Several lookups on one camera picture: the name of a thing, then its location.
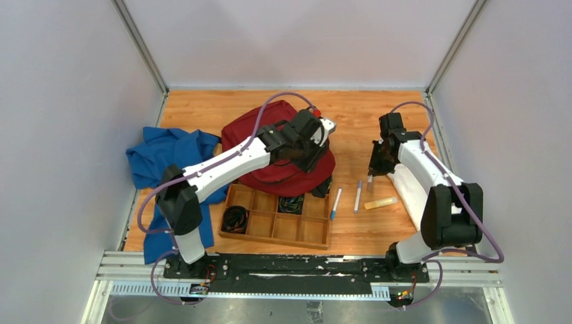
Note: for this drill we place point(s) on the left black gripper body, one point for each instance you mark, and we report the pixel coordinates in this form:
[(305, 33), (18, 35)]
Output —
[(310, 158)]

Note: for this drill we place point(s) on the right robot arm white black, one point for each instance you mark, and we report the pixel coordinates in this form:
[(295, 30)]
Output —
[(453, 208)]

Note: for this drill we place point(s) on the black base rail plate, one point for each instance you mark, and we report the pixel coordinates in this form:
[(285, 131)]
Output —
[(293, 273)]

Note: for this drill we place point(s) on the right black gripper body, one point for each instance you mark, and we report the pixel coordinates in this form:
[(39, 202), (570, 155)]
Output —
[(381, 163)]

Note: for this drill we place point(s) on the blue capped marker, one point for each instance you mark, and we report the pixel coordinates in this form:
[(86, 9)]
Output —
[(356, 205), (336, 203)]

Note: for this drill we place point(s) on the wooden compartment tray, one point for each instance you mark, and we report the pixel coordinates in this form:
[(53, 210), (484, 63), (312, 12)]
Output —
[(252, 215)]

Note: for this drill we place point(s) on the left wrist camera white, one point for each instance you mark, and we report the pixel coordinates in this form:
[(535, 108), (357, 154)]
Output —
[(327, 127)]

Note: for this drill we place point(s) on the coiled cable tray middle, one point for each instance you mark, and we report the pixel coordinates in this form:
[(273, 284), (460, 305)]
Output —
[(291, 205)]

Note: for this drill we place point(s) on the white paper towel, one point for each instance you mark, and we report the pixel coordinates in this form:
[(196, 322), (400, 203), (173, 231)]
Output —
[(411, 190)]

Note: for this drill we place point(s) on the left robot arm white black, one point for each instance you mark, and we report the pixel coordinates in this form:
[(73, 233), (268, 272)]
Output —
[(183, 190)]

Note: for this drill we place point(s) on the blue capped marker left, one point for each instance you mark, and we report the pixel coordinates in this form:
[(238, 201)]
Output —
[(336, 203)]

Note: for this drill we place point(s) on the blue capped marker right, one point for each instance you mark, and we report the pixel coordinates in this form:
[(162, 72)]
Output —
[(356, 205)]

